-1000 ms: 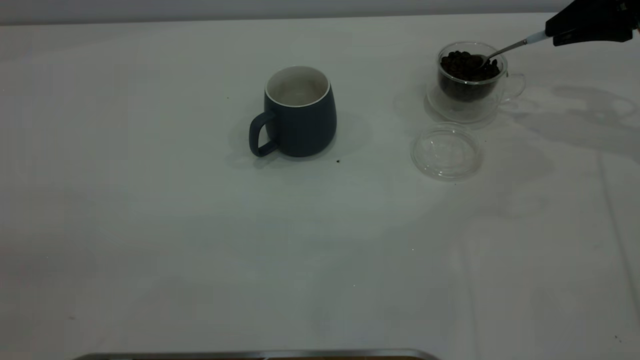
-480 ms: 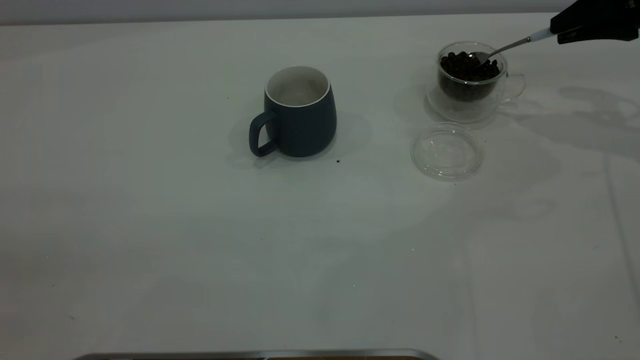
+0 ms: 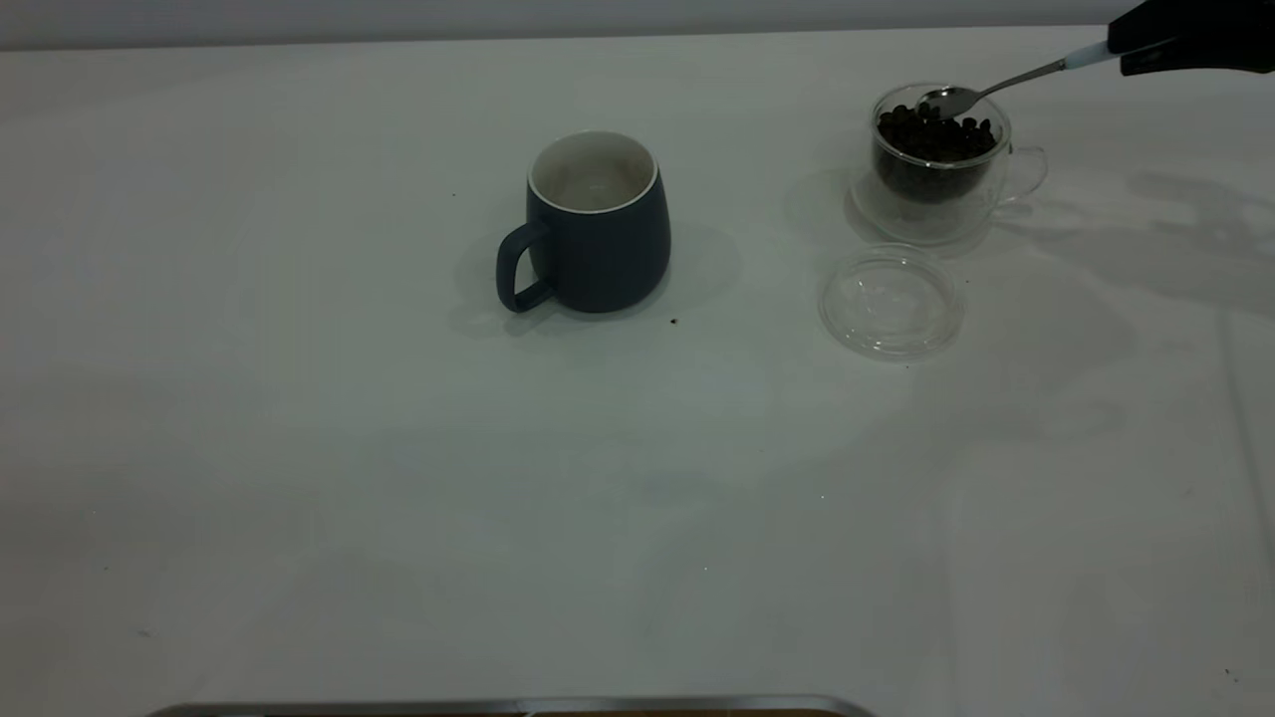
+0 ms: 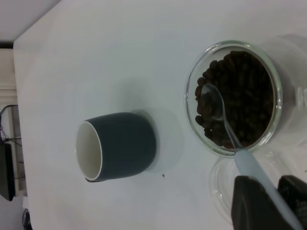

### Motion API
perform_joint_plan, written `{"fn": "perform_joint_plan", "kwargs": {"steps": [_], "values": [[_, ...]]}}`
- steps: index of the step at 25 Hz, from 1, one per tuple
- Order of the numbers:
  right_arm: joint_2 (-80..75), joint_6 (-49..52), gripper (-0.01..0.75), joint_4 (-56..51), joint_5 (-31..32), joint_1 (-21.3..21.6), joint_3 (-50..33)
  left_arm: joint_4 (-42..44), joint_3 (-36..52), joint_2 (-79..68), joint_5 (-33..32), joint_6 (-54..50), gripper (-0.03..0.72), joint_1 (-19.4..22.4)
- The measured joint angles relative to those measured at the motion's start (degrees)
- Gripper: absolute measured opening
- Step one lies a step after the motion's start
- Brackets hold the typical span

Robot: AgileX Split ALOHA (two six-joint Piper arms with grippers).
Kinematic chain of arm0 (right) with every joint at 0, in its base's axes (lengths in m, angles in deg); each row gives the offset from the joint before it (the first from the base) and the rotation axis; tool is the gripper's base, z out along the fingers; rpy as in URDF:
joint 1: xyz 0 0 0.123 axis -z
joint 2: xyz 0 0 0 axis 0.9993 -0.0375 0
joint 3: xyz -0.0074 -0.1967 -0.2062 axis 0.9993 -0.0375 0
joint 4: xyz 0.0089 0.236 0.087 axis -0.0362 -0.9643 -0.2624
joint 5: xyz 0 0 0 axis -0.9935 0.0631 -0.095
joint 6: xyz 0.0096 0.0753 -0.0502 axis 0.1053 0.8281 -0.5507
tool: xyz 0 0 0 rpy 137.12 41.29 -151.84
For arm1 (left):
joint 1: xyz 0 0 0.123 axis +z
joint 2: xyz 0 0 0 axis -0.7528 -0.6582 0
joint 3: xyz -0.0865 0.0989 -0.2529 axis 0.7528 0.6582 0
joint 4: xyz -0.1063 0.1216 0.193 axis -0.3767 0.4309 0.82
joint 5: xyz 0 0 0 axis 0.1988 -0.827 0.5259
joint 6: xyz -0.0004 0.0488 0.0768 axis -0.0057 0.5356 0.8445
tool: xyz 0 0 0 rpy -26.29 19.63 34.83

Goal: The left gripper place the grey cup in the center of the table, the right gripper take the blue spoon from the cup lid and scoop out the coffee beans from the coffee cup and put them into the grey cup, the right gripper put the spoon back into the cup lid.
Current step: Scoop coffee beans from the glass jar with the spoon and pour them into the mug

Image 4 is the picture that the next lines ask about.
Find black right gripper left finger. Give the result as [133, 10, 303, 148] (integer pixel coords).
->
[230, 174, 292, 230]

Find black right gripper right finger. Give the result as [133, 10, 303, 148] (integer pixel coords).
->
[277, 174, 307, 230]

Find metal spoon pale blue handle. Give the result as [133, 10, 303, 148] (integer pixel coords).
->
[201, 82, 305, 230]

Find dark grey ceramic mug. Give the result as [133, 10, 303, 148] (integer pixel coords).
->
[75, 111, 158, 183]

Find clear glass lid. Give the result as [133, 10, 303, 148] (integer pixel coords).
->
[209, 153, 307, 226]

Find roasted coffee beans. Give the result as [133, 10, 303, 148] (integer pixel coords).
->
[194, 50, 275, 149]

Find clear glass cup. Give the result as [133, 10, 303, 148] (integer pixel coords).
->
[184, 34, 307, 159]

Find black box device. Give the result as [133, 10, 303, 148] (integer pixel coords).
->
[0, 142, 16, 201]

